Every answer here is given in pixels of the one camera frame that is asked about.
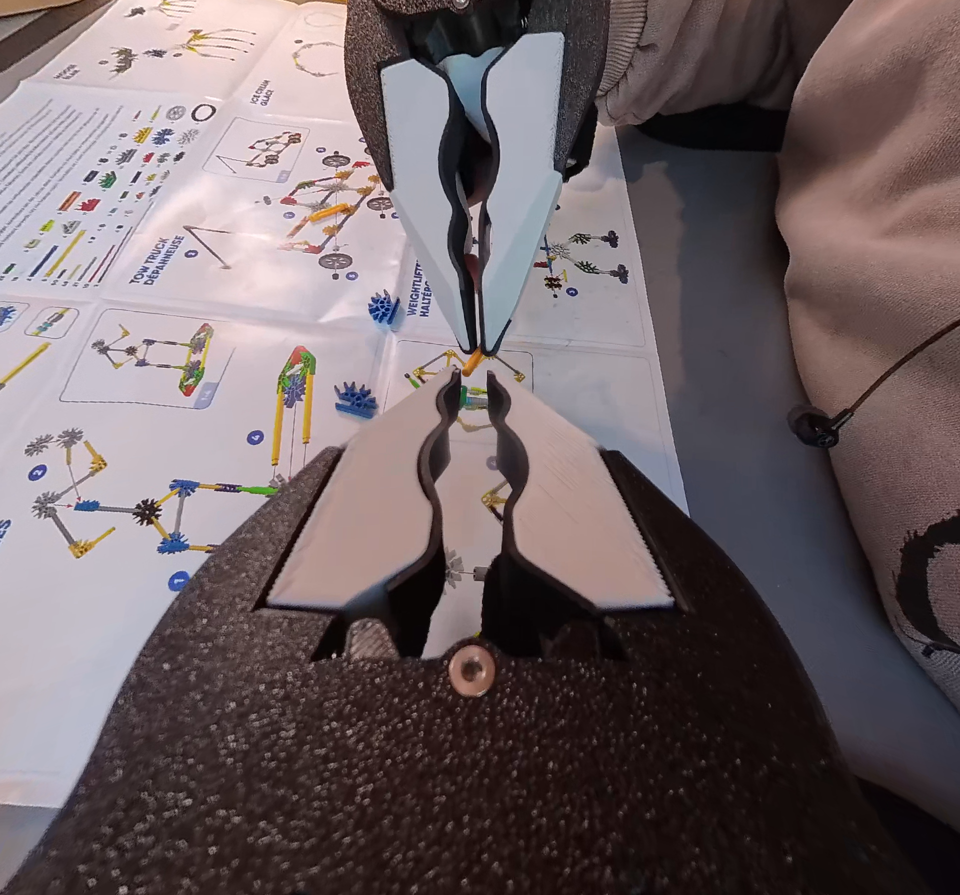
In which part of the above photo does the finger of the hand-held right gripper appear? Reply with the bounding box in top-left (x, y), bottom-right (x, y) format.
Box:
top-left (473, 33), bottom-right (568, 353)
top-left (380, 58), bottom-right (481, 349)

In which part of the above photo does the person's beige sweater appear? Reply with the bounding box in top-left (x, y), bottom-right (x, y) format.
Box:
top-left (773, 0), bottom-right (960, 716)

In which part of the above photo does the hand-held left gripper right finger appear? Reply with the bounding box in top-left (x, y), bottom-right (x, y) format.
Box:
top-left (488, 373), bottom-right (676, 653)

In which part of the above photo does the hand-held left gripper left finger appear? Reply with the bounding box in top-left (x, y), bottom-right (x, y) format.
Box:
top-left (270, 373), bottom-right (459, 653)

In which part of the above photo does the white instruction sheet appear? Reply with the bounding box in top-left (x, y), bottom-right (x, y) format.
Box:
top-left (0, 0), bottom-right (691, 809)

